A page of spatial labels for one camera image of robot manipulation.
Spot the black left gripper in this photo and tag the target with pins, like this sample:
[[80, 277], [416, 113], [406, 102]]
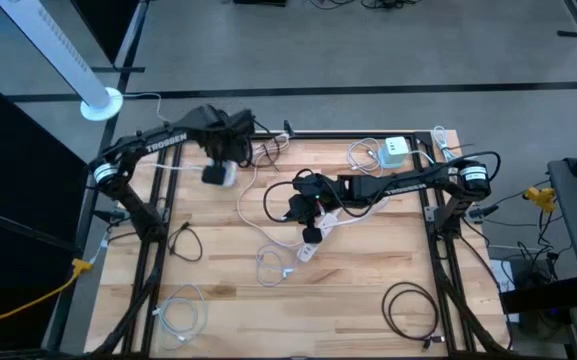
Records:
[[238, 132]]

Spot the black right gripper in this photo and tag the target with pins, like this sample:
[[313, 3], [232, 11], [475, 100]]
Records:
[[308, 192]]

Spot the white tower power strip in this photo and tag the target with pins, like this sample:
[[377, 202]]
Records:
[[231, 175]]

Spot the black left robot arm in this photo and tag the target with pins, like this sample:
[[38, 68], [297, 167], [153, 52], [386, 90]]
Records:
[[168, 140]]

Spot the small black clamp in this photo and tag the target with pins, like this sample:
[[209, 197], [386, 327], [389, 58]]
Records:
[[288, 129]]

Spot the mint green cube socket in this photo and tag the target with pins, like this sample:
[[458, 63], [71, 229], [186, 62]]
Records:
[[393, 150]]

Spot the white tower fan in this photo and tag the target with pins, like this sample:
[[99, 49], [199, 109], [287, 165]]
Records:
[[50, 42]]

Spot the white paper sheet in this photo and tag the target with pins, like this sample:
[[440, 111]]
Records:
[[503, 280]]

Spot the yellow plug connector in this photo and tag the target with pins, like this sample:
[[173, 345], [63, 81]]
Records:
[[538, 195]]

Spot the large black partition panel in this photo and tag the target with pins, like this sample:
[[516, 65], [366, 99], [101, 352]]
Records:
[[8, 150]]

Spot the black box on floor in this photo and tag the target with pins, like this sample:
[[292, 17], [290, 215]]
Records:
[[530, 272]]

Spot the small white bracket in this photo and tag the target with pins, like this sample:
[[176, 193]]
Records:
[[430, 214]]

